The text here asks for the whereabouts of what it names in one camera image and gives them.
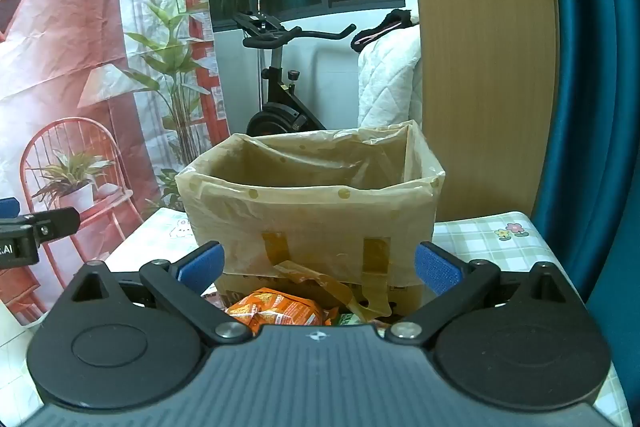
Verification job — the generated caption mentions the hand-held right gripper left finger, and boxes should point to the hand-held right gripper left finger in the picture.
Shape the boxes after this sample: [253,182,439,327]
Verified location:
[70,241,252,346]

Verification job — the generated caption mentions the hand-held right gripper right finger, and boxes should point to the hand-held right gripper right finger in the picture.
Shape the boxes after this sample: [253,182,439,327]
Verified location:
[389,241,576,348]

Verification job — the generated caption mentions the wooden panel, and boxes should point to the wooden panel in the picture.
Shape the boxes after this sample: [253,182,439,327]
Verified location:
[404,0,560,223]

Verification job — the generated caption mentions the plastic-lined cardboard box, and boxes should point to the plastic-lined cardboard box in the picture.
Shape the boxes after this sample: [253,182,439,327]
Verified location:
[175,119,447,323]

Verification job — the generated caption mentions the printed backdrop cloth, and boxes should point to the printed backdrop cloth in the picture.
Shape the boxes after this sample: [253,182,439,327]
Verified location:
[0,0,231,323]

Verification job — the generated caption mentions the checkered tablecloth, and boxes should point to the checkered tablecloth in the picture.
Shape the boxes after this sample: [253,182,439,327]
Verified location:
[0,207,633,427]

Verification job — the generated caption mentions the teal curtain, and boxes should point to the teal curtain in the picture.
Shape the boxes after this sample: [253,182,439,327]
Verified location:
[530,0,640,427]

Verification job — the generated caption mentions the white quilted blanket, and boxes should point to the white quilted blanket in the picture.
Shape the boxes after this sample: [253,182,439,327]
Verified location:
[357,24,423,128]

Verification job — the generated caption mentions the black garment with pink stripe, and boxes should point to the black garment with pink stripe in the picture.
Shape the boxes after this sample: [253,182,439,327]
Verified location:
[350,8,421,54]

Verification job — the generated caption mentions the black exercise bike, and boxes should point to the black exercise bike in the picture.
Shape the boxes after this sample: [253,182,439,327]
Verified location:
[234,11,358,138]

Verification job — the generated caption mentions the orange snack packet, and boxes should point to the orange snack packet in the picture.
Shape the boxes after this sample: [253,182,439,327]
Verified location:
[225,287,331,338]

